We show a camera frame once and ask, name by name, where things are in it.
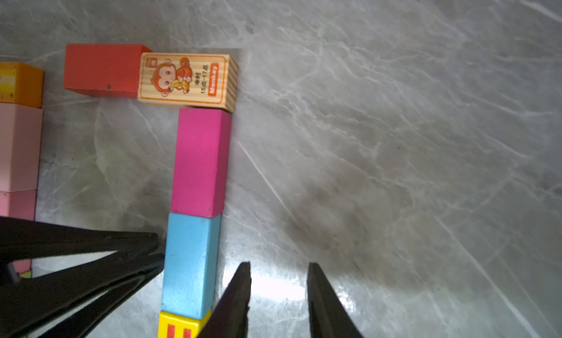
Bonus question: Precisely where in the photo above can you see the green block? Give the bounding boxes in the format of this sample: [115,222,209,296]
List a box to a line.
[20,271,32,279]

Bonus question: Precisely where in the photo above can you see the magenta block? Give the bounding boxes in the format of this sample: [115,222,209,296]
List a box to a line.
[171,108,232,218]

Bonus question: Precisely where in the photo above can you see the blue block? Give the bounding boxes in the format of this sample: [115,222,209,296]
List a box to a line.
[162,213,222,320]

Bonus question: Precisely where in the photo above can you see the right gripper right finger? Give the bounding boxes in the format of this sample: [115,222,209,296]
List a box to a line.
[307,263,362,338]

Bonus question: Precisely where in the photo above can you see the orange block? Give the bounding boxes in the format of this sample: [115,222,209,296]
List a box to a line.
[0,62,44,108]

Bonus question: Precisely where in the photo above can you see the yellow red striped block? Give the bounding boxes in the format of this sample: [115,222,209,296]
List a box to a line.
[157,310,212,338]

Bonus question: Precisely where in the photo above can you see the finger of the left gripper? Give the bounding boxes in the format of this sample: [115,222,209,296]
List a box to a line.
[1,216,160,262]
[1,253,164,337]

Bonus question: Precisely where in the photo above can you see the light pink block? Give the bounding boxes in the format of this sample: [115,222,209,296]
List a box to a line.
[1,103,43,192]

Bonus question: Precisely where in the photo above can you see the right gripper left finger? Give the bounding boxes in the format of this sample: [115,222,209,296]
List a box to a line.
[198,262,252,338]

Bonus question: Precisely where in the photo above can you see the monkey picture wood block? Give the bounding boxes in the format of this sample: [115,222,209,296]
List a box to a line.
[137,52,239,112]

